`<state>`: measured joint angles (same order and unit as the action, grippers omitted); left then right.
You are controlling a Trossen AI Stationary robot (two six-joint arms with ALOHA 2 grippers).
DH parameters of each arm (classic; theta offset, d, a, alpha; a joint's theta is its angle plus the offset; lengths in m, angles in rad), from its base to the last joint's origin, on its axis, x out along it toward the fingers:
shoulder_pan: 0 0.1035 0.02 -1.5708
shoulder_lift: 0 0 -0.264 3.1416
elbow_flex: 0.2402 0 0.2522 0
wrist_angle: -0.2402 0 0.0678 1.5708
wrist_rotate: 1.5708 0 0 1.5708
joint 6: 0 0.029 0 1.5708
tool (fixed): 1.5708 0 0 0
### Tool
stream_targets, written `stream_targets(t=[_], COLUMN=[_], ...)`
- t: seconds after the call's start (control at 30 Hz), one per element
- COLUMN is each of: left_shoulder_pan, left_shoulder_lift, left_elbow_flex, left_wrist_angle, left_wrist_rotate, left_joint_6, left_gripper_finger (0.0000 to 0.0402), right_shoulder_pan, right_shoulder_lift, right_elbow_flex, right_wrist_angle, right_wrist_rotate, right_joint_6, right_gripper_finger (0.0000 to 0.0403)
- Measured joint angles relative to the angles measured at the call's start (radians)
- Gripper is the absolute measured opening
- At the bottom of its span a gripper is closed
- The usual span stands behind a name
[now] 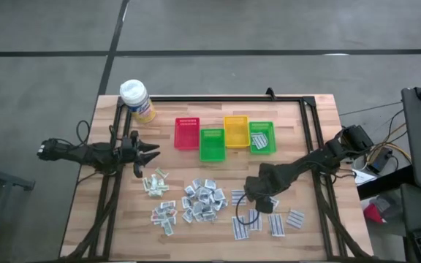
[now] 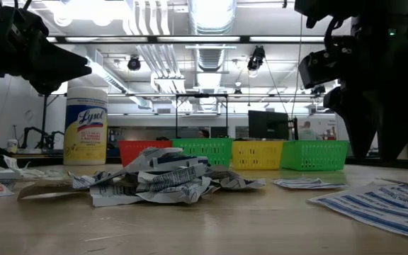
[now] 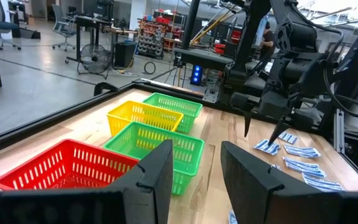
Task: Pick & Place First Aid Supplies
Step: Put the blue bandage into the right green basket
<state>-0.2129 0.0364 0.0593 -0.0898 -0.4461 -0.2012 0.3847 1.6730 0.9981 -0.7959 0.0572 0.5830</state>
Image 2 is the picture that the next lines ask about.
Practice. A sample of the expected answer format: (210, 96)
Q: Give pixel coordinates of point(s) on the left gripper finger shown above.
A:
(48, 88)
(62, 67)

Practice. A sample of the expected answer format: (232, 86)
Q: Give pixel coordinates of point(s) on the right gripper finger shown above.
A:
(361, 124)
(395, 131)

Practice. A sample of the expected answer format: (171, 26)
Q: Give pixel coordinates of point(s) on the black background robot arm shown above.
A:
(37, 136)

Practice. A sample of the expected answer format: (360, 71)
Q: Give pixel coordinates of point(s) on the person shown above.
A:
(306, 131)
(204, 134)

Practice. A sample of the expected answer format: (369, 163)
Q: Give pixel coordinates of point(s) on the green plastic basket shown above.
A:
(314, 156)
(218, 150)

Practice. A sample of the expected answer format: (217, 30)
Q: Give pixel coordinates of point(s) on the Lysol wipes canister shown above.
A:
(85, 134)

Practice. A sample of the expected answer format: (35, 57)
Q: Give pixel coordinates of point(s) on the white cup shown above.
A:
(11, 145)

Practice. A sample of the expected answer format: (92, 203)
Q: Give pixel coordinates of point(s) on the black computer monitor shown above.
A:
(267, 124)

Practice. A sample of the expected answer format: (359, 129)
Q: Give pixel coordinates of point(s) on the red plastic basket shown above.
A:
(133, 152)

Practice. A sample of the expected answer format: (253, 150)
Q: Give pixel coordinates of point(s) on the yellow plastic basket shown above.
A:
(257, 156)

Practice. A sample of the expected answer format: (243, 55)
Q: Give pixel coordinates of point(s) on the black ceiling camera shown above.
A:
(134, 63)

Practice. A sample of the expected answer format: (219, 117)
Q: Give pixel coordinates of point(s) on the black overhead camera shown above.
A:
(257, 58)

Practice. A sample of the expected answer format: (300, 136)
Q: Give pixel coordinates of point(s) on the black background frame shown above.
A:
(201, 95)

